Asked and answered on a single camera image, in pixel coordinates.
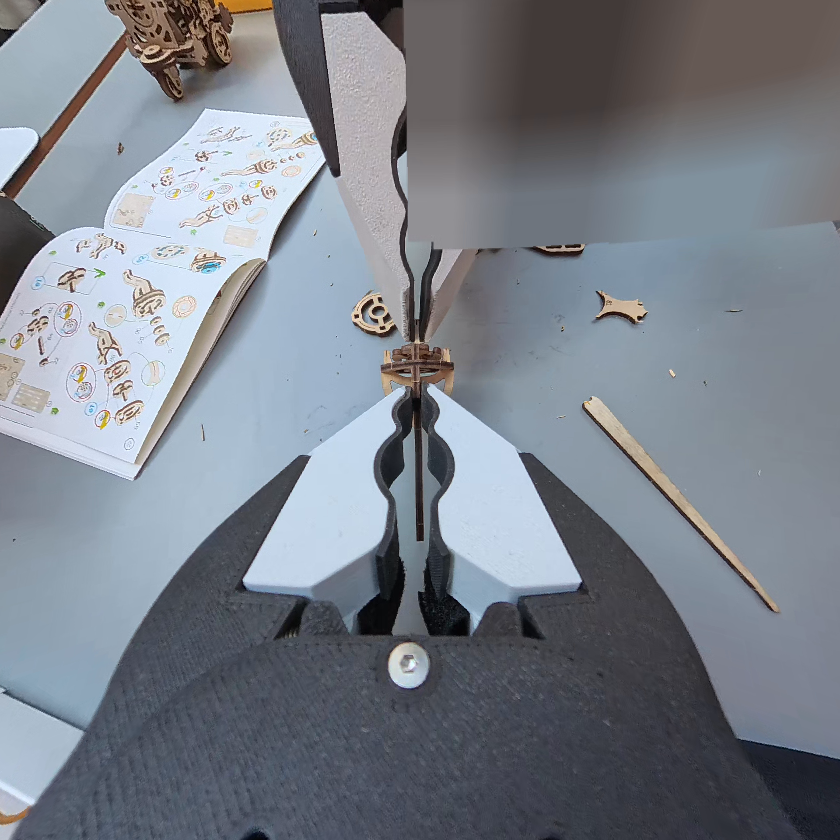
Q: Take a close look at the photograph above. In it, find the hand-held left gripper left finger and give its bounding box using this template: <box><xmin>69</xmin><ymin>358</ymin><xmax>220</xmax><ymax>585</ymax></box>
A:
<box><xmin>243</xmin><ymin>387</ymin><xmax>413</xmax><ymax>601</ymax></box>

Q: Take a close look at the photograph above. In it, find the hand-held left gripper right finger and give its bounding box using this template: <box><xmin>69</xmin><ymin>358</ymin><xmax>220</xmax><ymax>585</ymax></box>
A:
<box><xmin>423</xmin><ymin>384</ymin><xmax>584</xmax><ymax>605</ymax></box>

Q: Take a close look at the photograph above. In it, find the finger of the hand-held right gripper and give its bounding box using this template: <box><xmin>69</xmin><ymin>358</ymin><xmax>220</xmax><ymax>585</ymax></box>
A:
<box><xmin>420</xmin><ymin>244</ymin><xmax>479</xmax><ymax>336</ymax></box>
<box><xmin>319</xmin><ymin>0</ymin><xmax>421</xmax><ymax>332</ymax></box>

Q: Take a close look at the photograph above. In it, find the small wooden axle part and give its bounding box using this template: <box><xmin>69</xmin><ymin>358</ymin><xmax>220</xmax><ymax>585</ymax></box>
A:
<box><xmin>392</xmin><ymin>320</ymin><xmax>454</xmax><ymax>366</ymax></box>

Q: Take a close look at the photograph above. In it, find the round wooden disc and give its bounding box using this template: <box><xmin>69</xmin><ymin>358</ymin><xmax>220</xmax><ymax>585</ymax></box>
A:
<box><xmin>351</xmin><ymin>290</ymin><xmax>396</xmax><ymax>337</ymax></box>

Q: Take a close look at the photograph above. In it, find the wooden lever arm with hub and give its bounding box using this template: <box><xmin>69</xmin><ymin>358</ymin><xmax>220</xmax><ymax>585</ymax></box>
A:
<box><xmin>382</xmin><ymin>354</ymin><xmax>455</xmax><ymax>542</ymax></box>

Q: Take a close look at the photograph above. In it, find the assembled wooden vehicle model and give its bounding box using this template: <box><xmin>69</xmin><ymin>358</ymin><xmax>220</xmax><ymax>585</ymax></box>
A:
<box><xmin>105</xmin><ymin>0</ymin><xmax>235</xmax><ymax>101</ymax></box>

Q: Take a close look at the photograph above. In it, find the black model kit box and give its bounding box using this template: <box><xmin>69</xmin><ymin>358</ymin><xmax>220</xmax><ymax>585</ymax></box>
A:
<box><xmin>0</xmin><ymin>193</ymin><xmax>56</xmax><ymax>316</ymax></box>

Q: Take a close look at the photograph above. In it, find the long tapered wooden stick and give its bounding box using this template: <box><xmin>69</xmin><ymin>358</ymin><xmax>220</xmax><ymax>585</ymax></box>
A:
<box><xmin>583</xmin><ymin>395</ymin><xmax>781</xmax><ymax>613</ymax></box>

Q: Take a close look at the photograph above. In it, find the star-shaped wooden offcut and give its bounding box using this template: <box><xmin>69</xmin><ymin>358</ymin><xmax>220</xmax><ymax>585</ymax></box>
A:
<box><xmin>595</xmin><ymin>290</ymin><xmax>648</xmax><ymax>326</ymax></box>

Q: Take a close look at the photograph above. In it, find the illustrated instruction booklet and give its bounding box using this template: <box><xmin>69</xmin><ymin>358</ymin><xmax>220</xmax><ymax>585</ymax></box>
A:
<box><xmin>0</xmin><ymin>108</ymin><xmax>329</xmax><ymax>480</ymax></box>

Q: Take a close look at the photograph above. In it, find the white cardboard box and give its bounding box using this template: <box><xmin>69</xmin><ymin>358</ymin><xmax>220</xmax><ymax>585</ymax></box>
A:
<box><xmin>0</xmin><ymin>686</ymin><xmax>86</xmax><ymax>813</ymax></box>

